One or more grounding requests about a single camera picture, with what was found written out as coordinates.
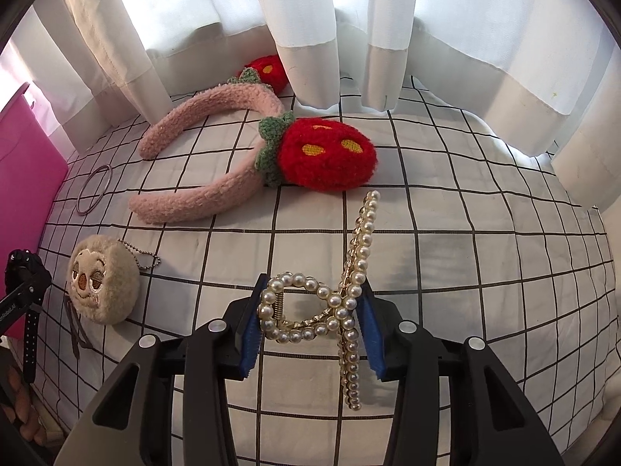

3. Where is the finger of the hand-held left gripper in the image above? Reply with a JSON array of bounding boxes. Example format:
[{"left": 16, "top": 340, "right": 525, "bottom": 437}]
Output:
[{"left": 5, "top": 249, "right": 52, "bottom": 303}]

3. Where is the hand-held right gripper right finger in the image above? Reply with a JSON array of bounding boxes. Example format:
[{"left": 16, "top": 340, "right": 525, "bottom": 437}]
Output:
[{"left": 356, "top": 283, "right": 566, "bottom": 466}]

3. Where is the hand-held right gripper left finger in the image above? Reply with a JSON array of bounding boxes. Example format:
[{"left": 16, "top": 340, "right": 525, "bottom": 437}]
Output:
[{"left": 53, "top": 273, "right": 269, "bottom": 466}]

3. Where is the pearl hair claw clip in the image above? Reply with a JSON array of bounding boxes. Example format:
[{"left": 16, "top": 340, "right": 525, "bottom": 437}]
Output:
[{"left": 257, "top": 190, "right": 382, "bottom": 411}]

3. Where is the thin metal bangle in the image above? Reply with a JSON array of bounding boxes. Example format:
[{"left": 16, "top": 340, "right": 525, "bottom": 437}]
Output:
[{"left": 75, "top": 164, "right": 114, "bottom": 216}]

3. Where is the pink box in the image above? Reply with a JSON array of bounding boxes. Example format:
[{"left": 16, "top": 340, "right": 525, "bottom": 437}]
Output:
[{"left": 0, "top": 82, "right": 69, "bottom": 341}]

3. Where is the brown lumpy object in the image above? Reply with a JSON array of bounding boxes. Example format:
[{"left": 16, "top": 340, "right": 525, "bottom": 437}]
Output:
[{"left": 6, "top": 363, "right": 53, "bottom": 447}]

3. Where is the white grid bed sheet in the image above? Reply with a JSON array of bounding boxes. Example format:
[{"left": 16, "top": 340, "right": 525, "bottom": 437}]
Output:
[{"left": 26, "top": 74, "right": 611, "bottom": 466}]

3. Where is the pink strawberry plush headband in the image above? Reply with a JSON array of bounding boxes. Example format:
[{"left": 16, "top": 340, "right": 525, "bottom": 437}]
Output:
[{"left": 128, "top": 54, "right": 378, "bottom": 224}]

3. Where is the white curtain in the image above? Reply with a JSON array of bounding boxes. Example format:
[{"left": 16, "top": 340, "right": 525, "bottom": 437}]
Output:
[{"left": 0, "top": 0, "right": 621, "bottom": 212}]

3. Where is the black perforated strap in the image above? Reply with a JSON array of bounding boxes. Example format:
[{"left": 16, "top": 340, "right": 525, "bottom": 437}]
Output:
[{"left": 21, "top": 307, "right": 40, "bottom": 384}]

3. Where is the dark brown hair tie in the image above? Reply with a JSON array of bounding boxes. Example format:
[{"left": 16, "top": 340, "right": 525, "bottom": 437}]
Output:
[{"left": 64, "top": 298, "right": 94, "bottom": 361}]

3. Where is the beige plush face keychain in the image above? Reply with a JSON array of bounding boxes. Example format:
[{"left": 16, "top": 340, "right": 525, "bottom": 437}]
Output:
[{"left": 66, "top": 234, "right": 161, "bottom": 326}]

